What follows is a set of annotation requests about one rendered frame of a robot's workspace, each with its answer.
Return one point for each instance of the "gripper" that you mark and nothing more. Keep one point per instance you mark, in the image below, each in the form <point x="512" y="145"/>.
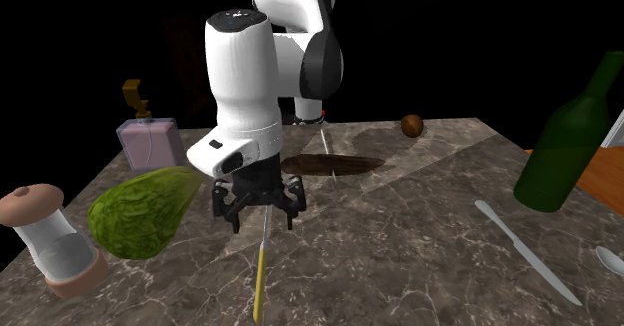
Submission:
<point x="258" y="181"/>

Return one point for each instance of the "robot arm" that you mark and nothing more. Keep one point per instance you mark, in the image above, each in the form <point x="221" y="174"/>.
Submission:
<point x="244" y="86"/>

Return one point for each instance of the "dark brown oval board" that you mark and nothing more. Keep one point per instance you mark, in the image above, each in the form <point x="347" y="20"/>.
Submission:
<point x="336" y="165"/>

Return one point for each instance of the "thin silver skewer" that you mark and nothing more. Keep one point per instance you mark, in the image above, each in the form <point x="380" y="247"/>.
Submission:
<point x="325" y="144"/>

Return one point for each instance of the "green lettuce head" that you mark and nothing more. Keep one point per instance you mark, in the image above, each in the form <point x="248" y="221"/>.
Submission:
<point x="141" y="213"/>

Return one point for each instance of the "pink perfume bottle gold pump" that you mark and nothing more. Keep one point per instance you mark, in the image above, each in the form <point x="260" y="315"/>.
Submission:
<point x="148" y="144"/>

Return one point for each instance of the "brown round fruit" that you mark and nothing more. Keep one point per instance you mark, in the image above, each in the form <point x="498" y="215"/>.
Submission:
<point x="412" y="125"/>

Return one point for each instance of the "glass grinder with brown cap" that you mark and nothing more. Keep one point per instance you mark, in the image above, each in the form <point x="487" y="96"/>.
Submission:
<point x="53" y="239"/>

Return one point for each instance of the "silver table knife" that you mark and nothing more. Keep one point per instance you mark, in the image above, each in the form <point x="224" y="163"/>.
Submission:
<point x="526" y="252"/>

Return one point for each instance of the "dark green glass bottle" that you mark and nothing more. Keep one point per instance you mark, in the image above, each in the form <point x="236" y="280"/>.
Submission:
<point x="565" y="149"/>

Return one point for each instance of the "silver spoon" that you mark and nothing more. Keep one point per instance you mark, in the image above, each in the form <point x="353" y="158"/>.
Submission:
<point x="612" y="260"/>

